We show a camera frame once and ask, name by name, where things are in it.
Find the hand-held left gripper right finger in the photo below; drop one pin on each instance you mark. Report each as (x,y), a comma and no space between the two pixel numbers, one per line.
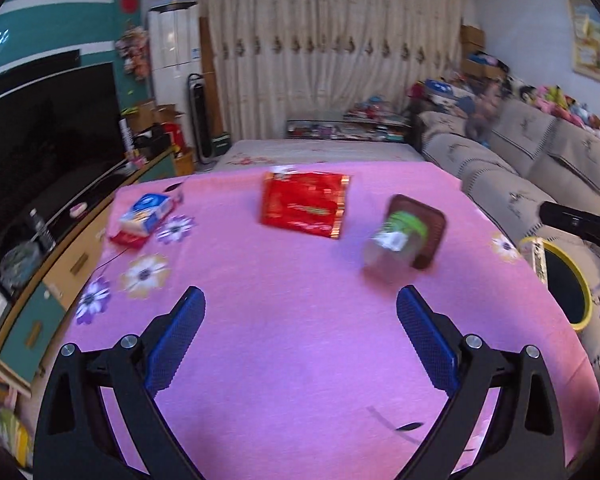
(427,340)

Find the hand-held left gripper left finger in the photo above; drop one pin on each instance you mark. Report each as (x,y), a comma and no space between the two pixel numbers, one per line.
(175,340)

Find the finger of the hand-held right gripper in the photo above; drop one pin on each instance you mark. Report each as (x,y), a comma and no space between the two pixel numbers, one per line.
(575,220)

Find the beige printed box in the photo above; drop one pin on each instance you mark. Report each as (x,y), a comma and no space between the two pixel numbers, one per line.
(536,260)

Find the yellow rimmed waste bin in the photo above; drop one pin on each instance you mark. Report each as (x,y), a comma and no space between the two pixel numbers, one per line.
(565,285)

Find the clear cup with brown lid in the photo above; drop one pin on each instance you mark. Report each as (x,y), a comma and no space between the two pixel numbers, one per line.
(400,240)

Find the beige embroidered sofa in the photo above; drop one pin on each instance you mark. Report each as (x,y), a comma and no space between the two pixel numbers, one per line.
(505,180)

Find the pink tablecloth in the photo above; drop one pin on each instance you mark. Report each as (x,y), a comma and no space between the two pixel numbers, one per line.
(280,310)

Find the pile of plush toys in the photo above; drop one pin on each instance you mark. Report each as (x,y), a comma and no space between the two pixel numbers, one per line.
(560,102)

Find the teal wooden television cabinet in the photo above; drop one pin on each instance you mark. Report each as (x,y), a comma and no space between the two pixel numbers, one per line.
(65,270)

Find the blue white tissue packet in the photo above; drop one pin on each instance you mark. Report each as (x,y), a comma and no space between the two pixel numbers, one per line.
(147,210)

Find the small pink object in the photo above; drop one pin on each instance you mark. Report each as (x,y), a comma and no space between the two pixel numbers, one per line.
(77,209)

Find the clear water bottle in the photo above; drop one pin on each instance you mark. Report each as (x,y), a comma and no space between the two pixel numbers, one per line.
(41,230)

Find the glass dish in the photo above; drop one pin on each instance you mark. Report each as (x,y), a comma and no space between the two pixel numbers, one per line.
(17,262)

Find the red snack packet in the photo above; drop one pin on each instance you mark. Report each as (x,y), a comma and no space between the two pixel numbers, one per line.
(302,202)

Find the blue star patterned bag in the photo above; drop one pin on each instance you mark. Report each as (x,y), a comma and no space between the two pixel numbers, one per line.
(439,88)

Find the red bag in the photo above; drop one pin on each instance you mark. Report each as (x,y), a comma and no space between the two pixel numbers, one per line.
(176,135)

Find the stacked cardboard boxes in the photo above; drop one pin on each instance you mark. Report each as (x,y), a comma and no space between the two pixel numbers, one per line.
(472,40)

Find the black tower fan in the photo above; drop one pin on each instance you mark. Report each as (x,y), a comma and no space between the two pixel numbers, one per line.
(200,120)

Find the open cardboard box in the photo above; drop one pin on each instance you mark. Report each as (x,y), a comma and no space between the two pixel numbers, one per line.
(140,114)
(169,115)

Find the large black television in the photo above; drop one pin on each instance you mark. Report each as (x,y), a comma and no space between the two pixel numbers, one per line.
(30,160)

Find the cluttered glass low table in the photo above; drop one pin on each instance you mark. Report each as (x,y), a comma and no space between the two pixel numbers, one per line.
(330,130)

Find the brown cardboard panel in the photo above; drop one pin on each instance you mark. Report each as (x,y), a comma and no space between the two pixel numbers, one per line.
(211,75)

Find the white standing air conditioner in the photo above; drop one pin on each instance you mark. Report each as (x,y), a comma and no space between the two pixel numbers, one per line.
(172,55)

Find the cream patterned curtain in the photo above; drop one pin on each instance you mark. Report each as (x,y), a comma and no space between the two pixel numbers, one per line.
(330,70)

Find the artificial flower decoration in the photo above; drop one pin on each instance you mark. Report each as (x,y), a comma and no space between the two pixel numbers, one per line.
(135,52)

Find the framed wall painting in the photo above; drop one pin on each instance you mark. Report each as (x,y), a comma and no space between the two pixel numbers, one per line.
(592,40)

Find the red round wall sticker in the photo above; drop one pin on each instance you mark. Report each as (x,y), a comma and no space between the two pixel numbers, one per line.
(127,2)

